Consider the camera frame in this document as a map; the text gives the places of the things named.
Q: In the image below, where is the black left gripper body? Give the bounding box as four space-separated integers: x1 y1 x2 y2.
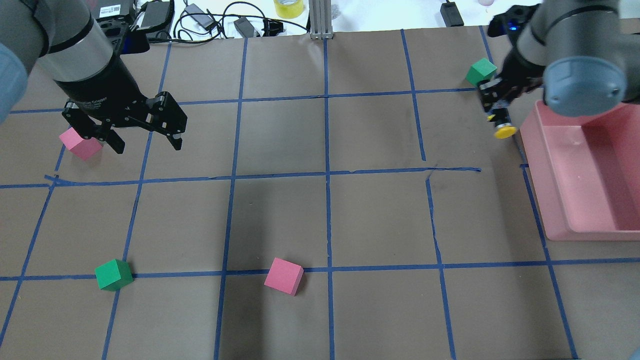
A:
62 91 188 141

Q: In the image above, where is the yellow push button switch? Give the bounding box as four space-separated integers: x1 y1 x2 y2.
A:
486 105 518 139

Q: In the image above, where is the green cube on gridline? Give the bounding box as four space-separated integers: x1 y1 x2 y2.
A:
94 259 134 292

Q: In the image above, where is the black power brick top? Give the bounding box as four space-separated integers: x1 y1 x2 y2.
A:
439 0 465 28

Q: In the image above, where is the aluminium frame post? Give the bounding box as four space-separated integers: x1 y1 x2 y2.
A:
308 0 334 40

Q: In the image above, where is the pink cube near base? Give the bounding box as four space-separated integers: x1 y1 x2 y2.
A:
263 257 304 296

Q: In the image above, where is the pink cube front left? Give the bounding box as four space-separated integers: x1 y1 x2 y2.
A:
58 127 103 161

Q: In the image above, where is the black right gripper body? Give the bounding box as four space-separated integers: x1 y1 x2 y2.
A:
496 48 546 103

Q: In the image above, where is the yellow tape roll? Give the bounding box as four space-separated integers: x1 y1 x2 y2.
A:
273 0 305 19

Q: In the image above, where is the pink plastic bin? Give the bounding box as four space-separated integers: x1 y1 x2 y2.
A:
520 101 640 241

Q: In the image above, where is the black power adapter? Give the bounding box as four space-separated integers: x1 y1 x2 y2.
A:
134 0 175 34

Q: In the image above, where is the grey usb hub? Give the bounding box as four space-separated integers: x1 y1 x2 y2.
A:
184 3 215 31

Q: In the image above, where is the green cube far corner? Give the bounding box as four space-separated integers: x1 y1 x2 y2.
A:
465 57 498 86

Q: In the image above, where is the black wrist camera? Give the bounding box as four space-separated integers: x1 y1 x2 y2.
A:
486 3 540 39

